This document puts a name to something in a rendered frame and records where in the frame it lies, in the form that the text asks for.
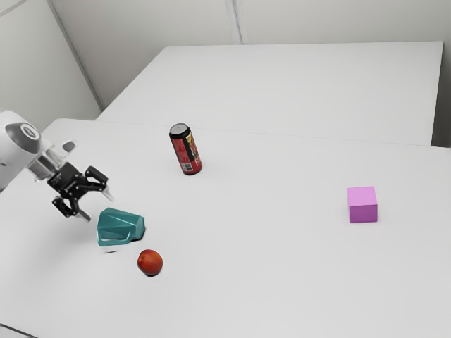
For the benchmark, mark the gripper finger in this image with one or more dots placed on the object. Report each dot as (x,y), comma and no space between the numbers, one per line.
(97,180)
(68,208)

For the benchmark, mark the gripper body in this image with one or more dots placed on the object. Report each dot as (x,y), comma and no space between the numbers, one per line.
(66,180)

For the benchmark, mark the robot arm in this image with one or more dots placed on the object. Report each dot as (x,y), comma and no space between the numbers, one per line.
(15,148)

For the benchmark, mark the teal faceted mug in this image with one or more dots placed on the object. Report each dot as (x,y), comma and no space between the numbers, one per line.
(120,227)

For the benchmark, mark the red and black can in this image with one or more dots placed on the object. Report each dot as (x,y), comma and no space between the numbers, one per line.
(186,149)

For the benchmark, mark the red apple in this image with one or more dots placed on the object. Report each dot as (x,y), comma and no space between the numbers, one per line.
(150,262)

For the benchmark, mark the pink cube block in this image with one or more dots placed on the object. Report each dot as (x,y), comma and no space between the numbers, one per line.
(362,205)

